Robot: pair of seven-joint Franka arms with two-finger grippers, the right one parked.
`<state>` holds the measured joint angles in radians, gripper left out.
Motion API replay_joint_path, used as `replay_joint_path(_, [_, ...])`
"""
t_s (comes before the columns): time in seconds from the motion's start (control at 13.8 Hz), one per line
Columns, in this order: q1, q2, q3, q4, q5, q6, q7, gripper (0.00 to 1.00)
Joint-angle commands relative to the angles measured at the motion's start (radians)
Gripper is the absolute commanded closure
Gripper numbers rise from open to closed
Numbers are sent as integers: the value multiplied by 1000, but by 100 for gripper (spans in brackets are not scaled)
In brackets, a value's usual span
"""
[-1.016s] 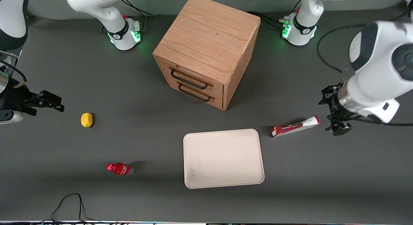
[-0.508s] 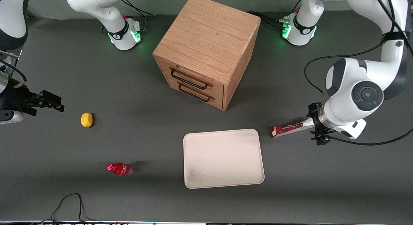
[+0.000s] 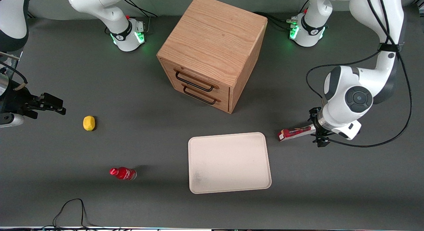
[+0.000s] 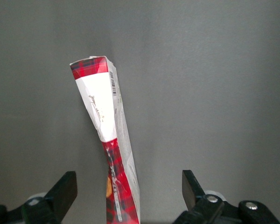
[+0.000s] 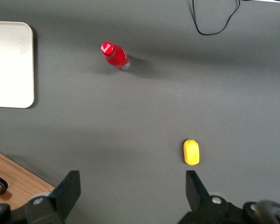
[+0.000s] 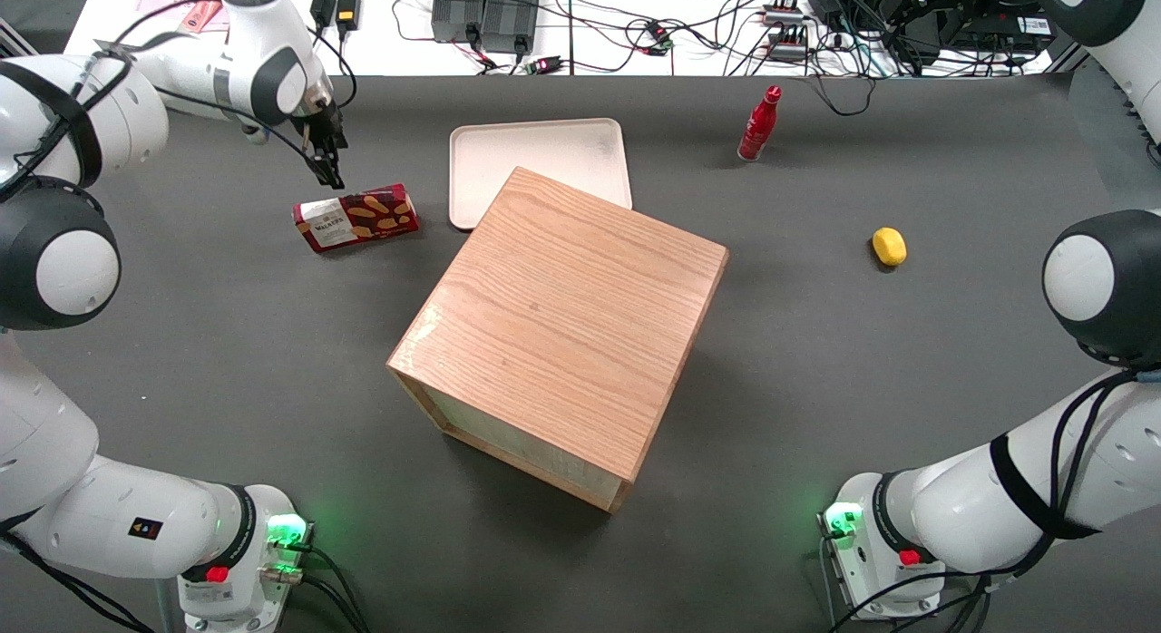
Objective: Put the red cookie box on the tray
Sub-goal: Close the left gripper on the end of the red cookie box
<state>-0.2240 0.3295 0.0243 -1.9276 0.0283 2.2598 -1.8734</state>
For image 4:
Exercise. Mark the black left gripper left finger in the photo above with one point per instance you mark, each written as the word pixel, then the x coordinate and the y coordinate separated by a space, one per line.
pixel 63 193

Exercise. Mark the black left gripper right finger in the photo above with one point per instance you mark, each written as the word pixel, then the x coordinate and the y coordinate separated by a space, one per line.
pixel 192 193

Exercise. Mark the red tartan cookie box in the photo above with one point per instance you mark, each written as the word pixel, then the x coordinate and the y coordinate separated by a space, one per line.
pixel 98 105

